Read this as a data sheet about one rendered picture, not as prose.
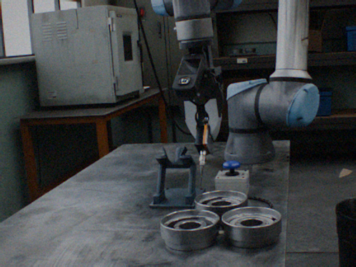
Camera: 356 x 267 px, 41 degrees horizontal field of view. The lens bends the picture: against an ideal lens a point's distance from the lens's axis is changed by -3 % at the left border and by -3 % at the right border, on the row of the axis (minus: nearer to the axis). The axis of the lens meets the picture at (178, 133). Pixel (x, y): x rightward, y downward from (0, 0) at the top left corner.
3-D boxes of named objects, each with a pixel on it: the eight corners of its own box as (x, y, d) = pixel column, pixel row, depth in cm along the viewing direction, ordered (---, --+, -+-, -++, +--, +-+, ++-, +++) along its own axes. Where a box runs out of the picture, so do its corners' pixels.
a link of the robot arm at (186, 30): (206, 18, 97) (167, 23, 100) (208, 41, 98) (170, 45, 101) (215, 17, 104) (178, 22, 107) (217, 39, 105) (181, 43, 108)
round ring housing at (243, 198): (250, 225, 93) (250, 205, 92) (195, 228, 93) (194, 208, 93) (245, 207, 103) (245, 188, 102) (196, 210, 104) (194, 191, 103)
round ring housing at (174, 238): (199, 257, 80) (198, 234, 80) (149, 245, 86) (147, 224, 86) (231, 235, 89) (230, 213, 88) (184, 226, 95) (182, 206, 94)
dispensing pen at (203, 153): (190, 180, 97) (197, 112, 106) (196, 191, 100) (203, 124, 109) (201, 179, 96) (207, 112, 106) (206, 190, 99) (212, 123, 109)
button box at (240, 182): (246, 198, 109) (246, 177, 108) (215, 198, 111) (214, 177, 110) (250, 187, 117) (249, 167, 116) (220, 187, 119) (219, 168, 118)
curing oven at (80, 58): (126, 107, 310) (117, 3, 298) (40, 111, 324) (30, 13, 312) (152, 96, 369) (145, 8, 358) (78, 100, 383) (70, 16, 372)
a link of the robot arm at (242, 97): (243, 121, 153) (240, 77, 150) (281, 123, 144) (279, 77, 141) (220, 127, 144) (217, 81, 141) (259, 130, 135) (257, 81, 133)
